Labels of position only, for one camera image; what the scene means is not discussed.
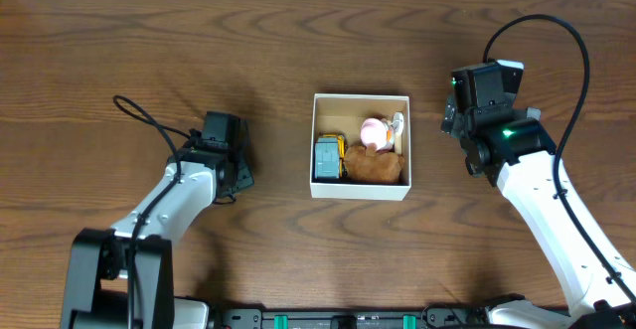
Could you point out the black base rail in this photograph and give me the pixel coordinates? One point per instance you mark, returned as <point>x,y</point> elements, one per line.
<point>323,320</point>

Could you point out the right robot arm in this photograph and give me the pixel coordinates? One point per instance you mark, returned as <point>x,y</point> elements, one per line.
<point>515,153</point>

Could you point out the yellow grey toy car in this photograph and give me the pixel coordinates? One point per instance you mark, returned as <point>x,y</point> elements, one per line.
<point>329,153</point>

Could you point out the white cardboard box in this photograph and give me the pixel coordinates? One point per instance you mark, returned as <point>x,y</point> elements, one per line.
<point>336,113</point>

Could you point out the small wooden rattle drum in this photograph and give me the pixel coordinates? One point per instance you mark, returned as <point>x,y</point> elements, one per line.
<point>397,126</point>

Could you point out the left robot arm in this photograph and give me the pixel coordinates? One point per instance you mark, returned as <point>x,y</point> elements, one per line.
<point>122,277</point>

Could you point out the pink duck toy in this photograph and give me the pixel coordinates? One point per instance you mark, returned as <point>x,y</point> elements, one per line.
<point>377,132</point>

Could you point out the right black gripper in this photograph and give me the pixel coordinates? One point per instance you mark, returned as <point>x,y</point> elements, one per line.
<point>449,121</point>

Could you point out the brown plush toy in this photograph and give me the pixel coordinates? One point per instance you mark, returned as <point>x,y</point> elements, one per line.
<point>370,166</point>

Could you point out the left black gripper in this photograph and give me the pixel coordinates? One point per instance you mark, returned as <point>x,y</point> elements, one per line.
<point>243,171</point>

